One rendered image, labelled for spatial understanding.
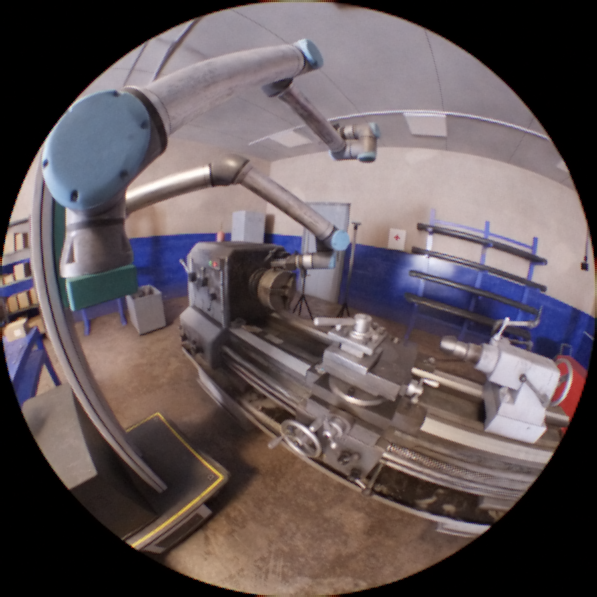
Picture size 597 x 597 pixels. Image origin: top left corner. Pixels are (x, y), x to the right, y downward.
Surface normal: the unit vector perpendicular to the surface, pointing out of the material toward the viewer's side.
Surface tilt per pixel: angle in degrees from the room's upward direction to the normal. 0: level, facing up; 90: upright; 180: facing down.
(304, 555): 0
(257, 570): 0
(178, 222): 90
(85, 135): 94
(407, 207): 90
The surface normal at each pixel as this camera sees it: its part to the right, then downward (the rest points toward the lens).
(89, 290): 0.87, 0.22
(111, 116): 0.74, 0.33
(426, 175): -0.62, 0.20
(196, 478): 0.08, -0.94
